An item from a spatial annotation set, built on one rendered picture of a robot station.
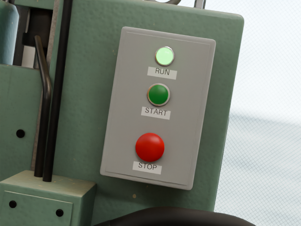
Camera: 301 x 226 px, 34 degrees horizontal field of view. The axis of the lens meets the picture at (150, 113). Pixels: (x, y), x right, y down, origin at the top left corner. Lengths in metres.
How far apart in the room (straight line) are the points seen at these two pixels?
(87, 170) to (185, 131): 0.14
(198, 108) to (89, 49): 0.16
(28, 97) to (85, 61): 0.10
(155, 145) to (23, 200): 0.15
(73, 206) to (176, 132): 0.13
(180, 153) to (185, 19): 0.16
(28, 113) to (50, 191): 0.15
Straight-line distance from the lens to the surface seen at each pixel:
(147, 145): 0.51
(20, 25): 2.15
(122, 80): 0.52
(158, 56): 0.51
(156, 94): 0.51
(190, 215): 0.55
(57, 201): 0.52
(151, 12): 0.58
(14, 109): 0.66
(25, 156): 0.66
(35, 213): 0.53
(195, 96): 0.51
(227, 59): 0.57
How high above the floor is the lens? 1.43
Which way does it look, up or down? 3 degrees down
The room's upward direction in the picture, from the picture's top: 9 degrees clockwise
